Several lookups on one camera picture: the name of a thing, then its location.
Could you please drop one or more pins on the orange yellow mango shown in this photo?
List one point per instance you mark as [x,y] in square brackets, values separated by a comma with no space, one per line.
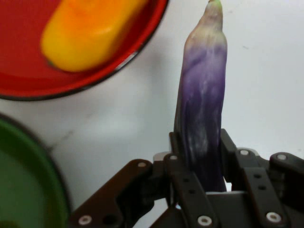
[90,35]

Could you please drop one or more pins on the purple eggplant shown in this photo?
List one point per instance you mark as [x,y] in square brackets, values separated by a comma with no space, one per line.
[202,95]

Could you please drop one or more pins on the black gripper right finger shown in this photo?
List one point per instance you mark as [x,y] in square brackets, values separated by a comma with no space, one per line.
[259,187]

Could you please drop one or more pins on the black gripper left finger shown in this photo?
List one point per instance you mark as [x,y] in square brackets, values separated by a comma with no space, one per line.
[187,187]

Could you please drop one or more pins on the red round plate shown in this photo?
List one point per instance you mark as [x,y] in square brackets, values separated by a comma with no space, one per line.
[21,71]

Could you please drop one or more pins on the dark green round plate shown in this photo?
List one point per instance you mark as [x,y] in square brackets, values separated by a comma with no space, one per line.
[23,178]

